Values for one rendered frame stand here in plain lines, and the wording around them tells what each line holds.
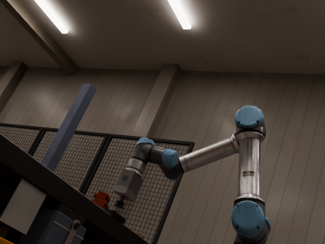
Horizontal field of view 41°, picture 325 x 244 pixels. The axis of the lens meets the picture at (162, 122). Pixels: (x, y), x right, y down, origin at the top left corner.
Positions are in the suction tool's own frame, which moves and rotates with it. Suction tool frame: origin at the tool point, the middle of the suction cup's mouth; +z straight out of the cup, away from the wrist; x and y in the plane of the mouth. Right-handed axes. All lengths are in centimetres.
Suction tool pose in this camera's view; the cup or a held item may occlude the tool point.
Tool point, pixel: (118, 206)
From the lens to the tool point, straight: 183.4
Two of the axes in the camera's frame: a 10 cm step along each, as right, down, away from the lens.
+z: -3.6, 8.3, -4.2
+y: -3.7, -5.4, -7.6
